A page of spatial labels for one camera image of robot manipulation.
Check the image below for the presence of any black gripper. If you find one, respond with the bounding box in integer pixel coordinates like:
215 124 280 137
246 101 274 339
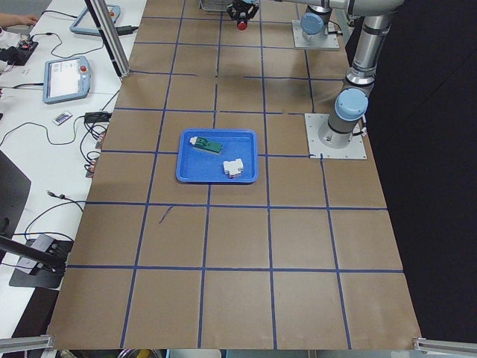
227 0 259 21

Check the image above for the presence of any person hand at desk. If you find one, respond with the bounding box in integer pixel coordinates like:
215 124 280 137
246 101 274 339
0 13 39 28

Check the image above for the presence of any green terminal block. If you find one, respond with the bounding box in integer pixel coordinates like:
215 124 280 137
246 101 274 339
189 136 224 154

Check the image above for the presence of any blue plastic tray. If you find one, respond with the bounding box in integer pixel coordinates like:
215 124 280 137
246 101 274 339
176 128 259 183

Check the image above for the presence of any white circuit breaker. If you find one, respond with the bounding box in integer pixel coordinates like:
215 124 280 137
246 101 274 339
223 158 244 179

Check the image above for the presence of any far teach pendant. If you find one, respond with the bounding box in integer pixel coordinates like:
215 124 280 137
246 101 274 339
70 4 122 37

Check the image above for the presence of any teach pendant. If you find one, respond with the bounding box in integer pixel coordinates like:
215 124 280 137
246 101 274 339
42 56 91 104
70 4 122 37

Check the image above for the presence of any black power adapter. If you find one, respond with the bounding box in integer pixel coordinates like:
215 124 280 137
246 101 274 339
84 111 112 124

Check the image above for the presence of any near teach pendant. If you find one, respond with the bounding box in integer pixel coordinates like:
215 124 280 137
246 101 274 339
42 56 91 104

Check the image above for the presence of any small remote control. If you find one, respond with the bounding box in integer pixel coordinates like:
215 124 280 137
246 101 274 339
52 110 73 125

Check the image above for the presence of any wire mesh shelf basket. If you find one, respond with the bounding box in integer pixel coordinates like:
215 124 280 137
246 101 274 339
199 0 232 12

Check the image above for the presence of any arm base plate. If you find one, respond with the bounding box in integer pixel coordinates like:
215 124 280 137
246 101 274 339
304 113 367 160
291 20 340 51

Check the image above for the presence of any aluminium frame post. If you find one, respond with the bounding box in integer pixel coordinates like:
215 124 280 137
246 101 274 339
85 0 130 78

